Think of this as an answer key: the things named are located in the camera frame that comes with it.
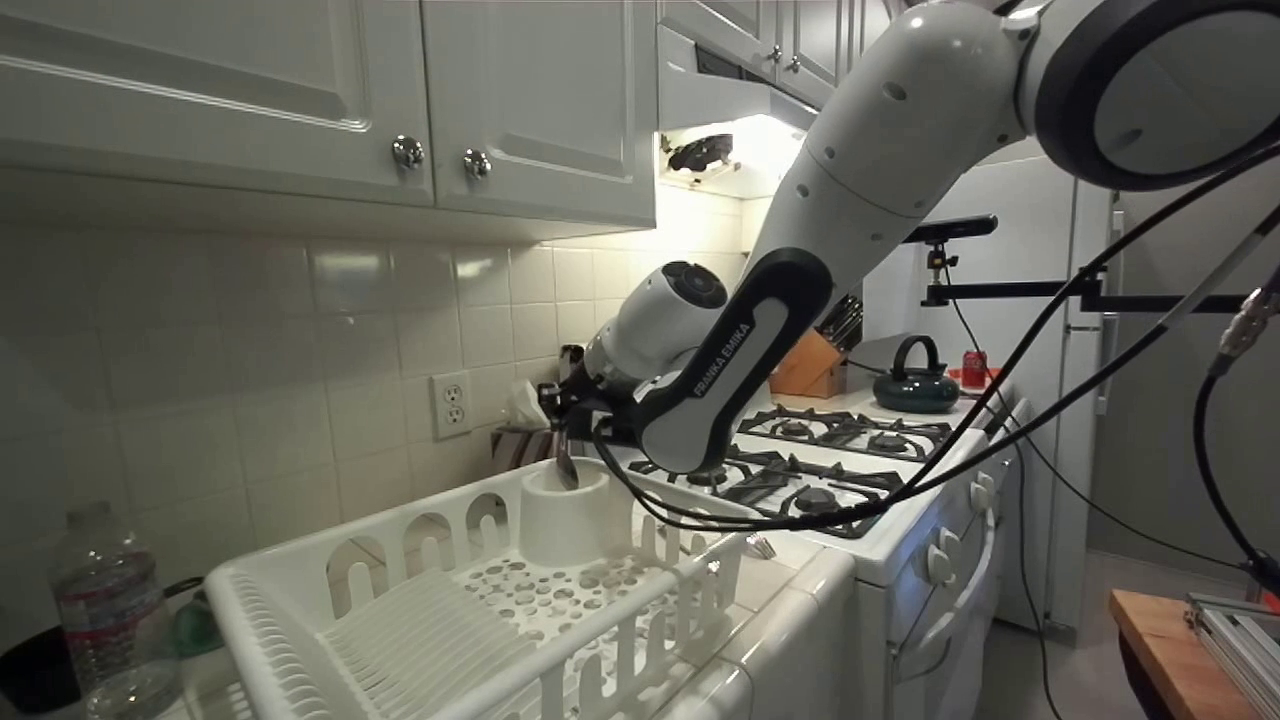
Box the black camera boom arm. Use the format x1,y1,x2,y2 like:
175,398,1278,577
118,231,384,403
917,245,1256,320

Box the black kettle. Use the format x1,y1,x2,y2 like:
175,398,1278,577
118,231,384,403
873,331,963,415

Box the black stove grate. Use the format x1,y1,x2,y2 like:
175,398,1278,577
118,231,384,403
738,398,858,451
745,462,911,543
834,413,962,469
623,442,792,513

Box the white plastic dish rack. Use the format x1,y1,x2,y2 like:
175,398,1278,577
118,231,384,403
203,451,785,720

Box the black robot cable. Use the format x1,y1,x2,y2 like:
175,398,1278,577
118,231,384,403
585,132,1280,537

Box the white refrigerator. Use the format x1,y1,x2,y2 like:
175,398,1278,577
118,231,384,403
858,139,1123,632

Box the black stereo camera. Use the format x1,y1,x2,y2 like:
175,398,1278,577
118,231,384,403
906,212,1002,253

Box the white cabinet door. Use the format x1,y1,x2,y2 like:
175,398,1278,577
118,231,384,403
422,0,660,231
0,0,435,209

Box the thin black camera cable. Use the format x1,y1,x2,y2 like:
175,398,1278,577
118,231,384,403
934,253,1265,720

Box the striped tissue box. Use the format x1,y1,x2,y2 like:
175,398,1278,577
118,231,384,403
487,415,573,473

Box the wooden knife block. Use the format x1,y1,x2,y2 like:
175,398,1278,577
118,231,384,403
771,327,852,398

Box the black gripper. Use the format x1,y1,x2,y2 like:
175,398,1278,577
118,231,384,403
535,346,639,469

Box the white gas stove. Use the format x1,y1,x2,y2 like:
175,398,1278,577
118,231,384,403
556,315,1033,720

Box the wooden table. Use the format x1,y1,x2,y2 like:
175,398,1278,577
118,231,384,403
1107,586,1280,720

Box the black handled knife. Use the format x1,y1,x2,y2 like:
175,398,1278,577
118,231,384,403
812,290,870,354

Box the grey metal rail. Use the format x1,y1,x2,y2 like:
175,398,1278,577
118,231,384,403
1179,591,1280,717

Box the white wall outlet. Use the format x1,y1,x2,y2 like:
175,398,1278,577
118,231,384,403
428,367,479,441

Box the clear plastic water bottle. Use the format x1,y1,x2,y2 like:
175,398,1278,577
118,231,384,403
53,499,171,717

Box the black cable with grey plug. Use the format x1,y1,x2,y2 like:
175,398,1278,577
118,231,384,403
1190,254,1280,595

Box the black hood lamp fixture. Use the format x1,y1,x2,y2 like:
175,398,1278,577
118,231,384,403
664,132,738,174

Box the green container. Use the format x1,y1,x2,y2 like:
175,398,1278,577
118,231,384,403
170,577,230,663

